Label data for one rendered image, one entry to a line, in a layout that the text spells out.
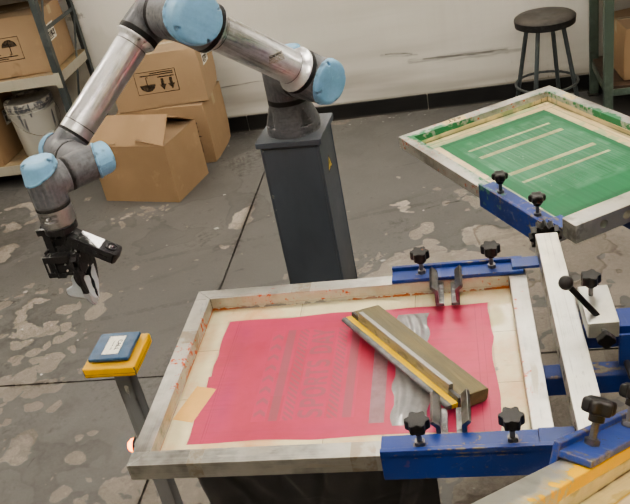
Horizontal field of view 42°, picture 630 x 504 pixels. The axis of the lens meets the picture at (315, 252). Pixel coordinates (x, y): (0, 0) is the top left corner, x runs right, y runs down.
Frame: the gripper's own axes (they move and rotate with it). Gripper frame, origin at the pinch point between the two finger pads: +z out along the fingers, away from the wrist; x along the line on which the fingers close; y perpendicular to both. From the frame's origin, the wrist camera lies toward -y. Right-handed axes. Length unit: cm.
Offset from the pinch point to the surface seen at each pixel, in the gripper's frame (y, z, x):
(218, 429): -31.7, 14.8, 28.7
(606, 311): -108, 3, 15
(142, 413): -1.9, 33.1, 1.9
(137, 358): -6.4, 15.1, 3.3
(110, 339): 1.7, 13.2, -2.3
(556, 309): -100, 6, 8
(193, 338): -20.7, 11.3, 2.3
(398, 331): -68, 11, 5
